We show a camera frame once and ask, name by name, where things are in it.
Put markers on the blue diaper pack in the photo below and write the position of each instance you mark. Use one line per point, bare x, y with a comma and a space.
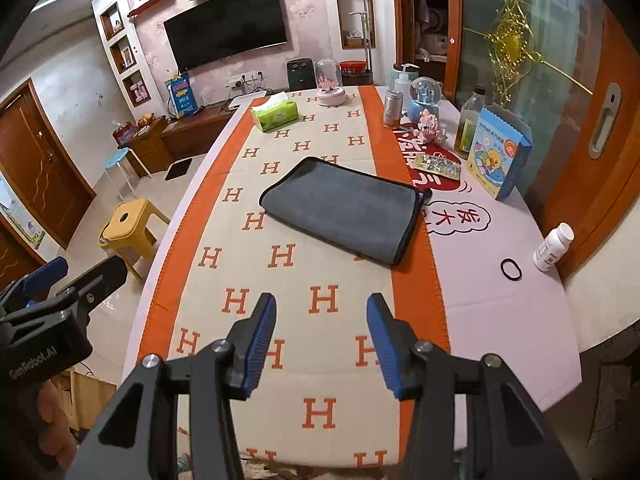
181, 96

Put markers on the green tissue box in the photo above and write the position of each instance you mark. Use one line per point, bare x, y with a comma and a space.
274, 115

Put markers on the orange wooden sliding door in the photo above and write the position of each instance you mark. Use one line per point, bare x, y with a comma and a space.
575, 190

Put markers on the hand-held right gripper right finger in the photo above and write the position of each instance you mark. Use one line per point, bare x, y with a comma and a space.
382, 342

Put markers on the silver pill blister pack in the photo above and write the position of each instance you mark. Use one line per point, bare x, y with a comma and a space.
440, 166

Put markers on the yellow plastic stool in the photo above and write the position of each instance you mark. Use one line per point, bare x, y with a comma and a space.
130, 220

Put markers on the red gift bag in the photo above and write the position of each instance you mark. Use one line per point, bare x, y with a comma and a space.
125, 133

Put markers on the black small heater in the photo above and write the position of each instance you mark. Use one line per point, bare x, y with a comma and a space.
300, 75

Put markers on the white pill bottle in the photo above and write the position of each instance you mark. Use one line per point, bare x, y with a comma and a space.
552, 247

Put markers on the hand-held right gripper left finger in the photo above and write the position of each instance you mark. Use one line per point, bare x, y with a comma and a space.
260, 342

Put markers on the grey towel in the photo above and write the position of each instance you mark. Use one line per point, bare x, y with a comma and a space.
340, 205

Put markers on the red lid pot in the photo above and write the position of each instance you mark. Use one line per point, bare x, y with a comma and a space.
356, 72

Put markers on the blue snow globe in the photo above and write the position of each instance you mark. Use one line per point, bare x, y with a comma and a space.
425, 100

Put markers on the black flat television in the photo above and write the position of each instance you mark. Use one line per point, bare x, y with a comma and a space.
225, 25

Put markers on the glass dome music box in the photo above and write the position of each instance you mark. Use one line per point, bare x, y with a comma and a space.
330, 82

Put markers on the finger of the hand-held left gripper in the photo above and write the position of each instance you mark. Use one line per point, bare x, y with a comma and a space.
97, 277
47, 272

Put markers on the blue round stool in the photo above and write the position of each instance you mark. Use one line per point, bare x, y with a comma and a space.
116, 157

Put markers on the white printed tablecloth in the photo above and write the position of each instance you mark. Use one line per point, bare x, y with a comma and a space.
490, 320

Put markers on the pink flower figurine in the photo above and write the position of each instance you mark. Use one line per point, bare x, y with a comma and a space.
430, 127

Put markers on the pale green pump bottle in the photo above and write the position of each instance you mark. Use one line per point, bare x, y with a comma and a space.
400, 82

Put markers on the blue duck print carton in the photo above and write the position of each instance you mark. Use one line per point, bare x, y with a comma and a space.
495, 160

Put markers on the orange cream printed table runner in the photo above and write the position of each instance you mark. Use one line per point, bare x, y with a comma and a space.
300, 280

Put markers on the wooden television cabinet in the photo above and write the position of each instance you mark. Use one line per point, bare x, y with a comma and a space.
190, 132

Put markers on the red wall shelf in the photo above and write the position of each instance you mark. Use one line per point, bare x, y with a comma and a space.
150, 4

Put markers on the black floor mat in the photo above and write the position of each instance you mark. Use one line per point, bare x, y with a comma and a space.
179, 169

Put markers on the glass oil bottle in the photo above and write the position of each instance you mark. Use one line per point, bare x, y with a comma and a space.
469, 130

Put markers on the brown wooden door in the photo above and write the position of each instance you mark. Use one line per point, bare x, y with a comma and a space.
40, 165

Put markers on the gold door ornament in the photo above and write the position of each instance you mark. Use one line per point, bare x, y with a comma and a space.
510, 40

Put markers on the brown spray can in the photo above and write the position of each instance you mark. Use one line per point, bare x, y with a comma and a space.
392, 110

